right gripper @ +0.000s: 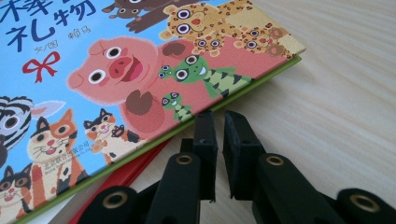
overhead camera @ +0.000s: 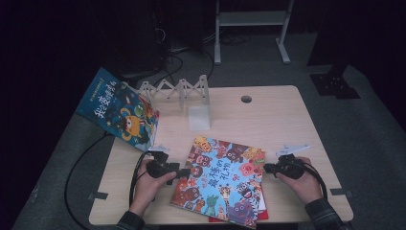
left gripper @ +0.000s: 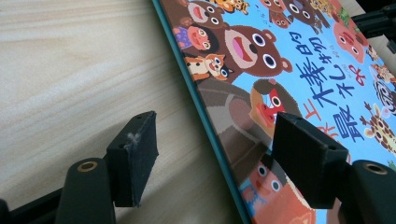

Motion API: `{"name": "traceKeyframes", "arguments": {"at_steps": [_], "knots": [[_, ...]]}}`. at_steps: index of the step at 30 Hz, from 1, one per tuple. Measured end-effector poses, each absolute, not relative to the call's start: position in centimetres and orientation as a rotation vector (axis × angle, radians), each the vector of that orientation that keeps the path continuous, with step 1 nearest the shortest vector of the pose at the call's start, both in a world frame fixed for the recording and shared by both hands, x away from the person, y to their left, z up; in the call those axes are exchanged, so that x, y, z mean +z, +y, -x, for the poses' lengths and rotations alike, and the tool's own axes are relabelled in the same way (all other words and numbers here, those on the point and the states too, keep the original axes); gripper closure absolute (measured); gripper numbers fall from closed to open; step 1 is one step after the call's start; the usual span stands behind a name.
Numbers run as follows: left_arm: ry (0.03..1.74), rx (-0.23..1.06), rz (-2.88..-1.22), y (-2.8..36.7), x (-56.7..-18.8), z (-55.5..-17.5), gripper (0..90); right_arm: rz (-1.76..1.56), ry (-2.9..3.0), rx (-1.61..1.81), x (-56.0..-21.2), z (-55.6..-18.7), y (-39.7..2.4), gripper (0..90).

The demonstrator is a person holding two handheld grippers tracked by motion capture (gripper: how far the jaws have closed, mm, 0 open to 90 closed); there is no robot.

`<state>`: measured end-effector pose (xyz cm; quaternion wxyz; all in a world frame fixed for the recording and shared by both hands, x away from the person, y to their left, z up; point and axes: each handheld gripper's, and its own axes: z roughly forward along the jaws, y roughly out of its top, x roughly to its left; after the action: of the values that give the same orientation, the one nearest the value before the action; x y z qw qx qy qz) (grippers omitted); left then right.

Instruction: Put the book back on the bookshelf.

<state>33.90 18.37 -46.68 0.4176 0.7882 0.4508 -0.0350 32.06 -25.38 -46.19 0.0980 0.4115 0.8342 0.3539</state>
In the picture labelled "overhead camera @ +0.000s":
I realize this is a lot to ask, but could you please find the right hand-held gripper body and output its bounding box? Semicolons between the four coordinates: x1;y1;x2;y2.
276;144;310;180

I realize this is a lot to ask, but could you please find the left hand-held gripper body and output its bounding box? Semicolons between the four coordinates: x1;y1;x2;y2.
146;144;180;179

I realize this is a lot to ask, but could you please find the white caterpillar picture book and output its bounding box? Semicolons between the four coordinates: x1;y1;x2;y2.
258;188;267;214

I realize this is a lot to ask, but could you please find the colourful many-monsters picture book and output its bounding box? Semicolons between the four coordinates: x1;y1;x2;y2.
169;136;267;230

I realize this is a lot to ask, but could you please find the white expandable book stand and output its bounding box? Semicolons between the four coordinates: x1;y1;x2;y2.
122;74;213;132

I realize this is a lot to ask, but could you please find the blue monster picture book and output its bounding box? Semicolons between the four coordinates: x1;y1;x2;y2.
75;66;160;153

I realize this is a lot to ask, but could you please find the person's right hand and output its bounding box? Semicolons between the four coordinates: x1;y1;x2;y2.
275;156;324;205

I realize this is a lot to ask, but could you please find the person's left hand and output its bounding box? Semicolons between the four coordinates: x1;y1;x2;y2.
128;159;178;219

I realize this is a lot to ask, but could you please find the grey tape strip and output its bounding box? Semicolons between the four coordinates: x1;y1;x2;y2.
329;188;354;197
88;192;109;201

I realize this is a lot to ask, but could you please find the black stand base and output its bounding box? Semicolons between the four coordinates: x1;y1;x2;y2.
309;61;362;100

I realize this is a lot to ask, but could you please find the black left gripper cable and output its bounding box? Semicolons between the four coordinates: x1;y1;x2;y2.
128;150;151;209

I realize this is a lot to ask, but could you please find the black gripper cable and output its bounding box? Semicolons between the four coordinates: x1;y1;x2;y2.
300;161;329;201
128;150;151;209

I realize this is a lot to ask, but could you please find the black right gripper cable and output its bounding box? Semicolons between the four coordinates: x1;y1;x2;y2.
300;161;329;201

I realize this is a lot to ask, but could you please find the long black cable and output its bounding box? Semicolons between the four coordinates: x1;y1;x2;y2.
64;131;112;230

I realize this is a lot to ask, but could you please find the black floor cable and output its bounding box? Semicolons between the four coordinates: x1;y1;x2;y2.
152;52;186;88
202;49;216;81

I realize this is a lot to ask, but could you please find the white metal desk frame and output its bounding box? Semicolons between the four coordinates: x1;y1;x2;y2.
214;0;295;66

